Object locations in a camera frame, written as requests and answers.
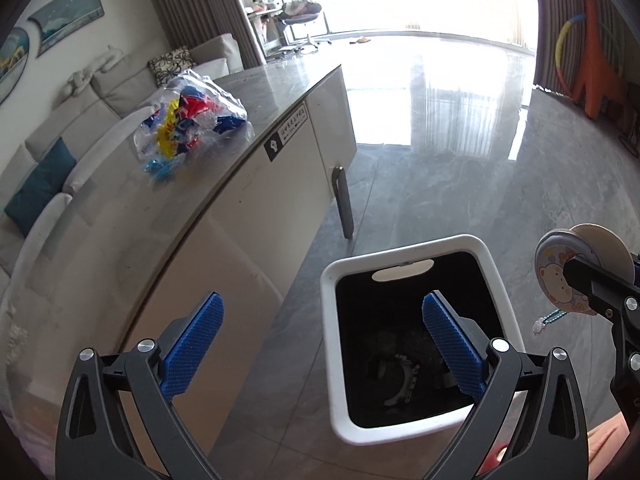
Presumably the round teal wall picture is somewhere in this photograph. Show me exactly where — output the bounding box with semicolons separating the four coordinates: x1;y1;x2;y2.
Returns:
0;25;31;106

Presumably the grey metal cabinet handle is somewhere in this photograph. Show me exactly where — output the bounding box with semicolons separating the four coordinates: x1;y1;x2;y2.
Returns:
332;166;355;239

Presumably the brown pleated curtain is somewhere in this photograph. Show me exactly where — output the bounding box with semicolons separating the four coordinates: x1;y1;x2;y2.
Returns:
532;0;596;96

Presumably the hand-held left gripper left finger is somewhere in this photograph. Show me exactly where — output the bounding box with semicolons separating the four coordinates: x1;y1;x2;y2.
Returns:
55;289;226;480

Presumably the grey pleated curtain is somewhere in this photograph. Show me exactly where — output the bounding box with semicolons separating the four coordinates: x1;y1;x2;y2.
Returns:
137;0;266;68

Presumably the white cluttered desk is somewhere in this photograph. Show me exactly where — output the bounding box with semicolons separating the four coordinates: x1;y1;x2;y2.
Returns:
242;0;286;56

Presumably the white trash bin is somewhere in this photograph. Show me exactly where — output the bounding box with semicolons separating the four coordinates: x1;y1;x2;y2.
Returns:
320;233;528;447

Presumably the teal landscape wall picture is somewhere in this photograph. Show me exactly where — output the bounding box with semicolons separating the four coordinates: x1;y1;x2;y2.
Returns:
27;0;106;56

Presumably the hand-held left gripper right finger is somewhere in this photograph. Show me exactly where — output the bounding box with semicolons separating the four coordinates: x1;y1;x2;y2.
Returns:
421;289;591;480

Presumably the grey swivel chair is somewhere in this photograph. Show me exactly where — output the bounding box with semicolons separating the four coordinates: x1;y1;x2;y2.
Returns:
277;0;323;53

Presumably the grey fabric sofa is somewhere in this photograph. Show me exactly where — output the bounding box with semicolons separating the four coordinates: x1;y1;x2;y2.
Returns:
0;32;246;321

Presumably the blue plastic wrapper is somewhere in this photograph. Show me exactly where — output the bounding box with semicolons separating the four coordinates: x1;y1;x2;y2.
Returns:
145;157;178;181

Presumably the multicoloured hula hoop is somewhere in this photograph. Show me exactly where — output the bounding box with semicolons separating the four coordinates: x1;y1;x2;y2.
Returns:
557;14;626;96

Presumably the teal cushion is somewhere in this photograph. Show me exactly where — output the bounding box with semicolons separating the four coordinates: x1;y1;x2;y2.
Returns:
4;137;78;238

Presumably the round cartoon tin with charm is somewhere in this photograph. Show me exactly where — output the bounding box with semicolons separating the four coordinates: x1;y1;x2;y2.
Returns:
530;223;633;336

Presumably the black tape roll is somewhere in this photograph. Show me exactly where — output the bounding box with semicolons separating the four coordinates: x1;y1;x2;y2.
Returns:
367;352;418;406

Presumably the beige table base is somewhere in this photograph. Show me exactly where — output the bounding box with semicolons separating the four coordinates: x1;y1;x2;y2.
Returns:
120;62;358;480

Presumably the orange giraffe toy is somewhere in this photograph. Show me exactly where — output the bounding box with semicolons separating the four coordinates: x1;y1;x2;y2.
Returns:
570;0;631;121

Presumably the colourful printed plastic bag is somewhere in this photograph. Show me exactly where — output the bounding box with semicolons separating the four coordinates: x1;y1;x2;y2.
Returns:
134;69;248;176

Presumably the person's leg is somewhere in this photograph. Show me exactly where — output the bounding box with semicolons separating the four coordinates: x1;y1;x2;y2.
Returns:
582;407;640;480

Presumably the black and white patterned cushion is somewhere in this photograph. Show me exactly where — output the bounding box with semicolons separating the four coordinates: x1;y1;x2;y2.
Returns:
148;45;197;86

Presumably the grey plush toy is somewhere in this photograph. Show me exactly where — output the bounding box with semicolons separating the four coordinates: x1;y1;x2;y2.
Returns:
62;45;123;98

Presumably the black and white label sticker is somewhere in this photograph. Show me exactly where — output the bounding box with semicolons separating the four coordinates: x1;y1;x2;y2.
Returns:
263;101;307;162

